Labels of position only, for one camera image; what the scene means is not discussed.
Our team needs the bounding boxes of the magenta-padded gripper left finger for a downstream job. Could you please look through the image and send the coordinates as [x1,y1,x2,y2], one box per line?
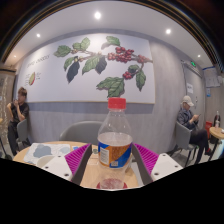
[41,143,93,186]

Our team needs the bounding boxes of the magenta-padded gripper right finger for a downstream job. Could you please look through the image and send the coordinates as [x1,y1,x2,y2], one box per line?
[130,143,184,185]

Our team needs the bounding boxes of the clear red-capped drink bottle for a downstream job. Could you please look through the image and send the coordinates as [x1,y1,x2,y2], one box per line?
[96,97,134,190]

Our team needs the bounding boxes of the grey upholstered chair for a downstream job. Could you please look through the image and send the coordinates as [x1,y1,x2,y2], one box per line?
[59,120,104,145]

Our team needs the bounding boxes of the white printed paper sheet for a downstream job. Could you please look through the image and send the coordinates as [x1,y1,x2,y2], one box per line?
[23,142,72,167]

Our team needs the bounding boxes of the person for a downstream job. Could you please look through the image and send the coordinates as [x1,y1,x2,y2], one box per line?
[6,86,30,157]
[176,95,213,156]

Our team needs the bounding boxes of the red bin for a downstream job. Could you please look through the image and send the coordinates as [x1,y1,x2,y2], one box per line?
[204,120,213,139]

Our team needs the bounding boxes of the small round wooden side table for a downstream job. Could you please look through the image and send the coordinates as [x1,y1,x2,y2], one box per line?
[209,126,224,161]

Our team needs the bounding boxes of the slim dark bottle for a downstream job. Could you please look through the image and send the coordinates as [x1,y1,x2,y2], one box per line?
[214,110,221,129]

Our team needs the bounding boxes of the wooden shelf unit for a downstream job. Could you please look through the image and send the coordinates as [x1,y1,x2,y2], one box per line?
[0,68,16,148]

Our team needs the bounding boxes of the round ceiling lights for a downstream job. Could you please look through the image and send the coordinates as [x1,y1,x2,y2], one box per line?
[12,10,202,60]

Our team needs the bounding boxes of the coffee plant wall mural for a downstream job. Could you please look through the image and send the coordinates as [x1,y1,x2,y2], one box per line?
[15,32,156,105]

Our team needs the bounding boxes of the wall notice board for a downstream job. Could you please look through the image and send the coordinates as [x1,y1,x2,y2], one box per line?
[203,66,221,88]

